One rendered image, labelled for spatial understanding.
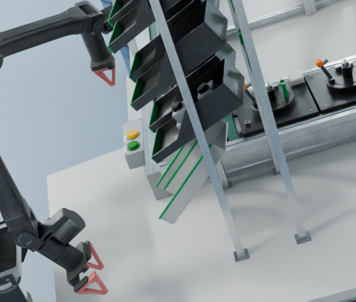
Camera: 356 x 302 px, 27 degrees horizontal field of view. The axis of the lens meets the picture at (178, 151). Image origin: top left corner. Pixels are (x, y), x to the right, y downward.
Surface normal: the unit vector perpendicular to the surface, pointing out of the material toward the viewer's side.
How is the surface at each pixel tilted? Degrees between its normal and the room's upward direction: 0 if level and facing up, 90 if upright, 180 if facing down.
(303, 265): 0
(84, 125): 0
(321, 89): 0
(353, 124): 90
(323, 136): 90
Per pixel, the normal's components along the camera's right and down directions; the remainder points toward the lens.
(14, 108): -0.29, -0.80
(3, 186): 0.24, 0.47
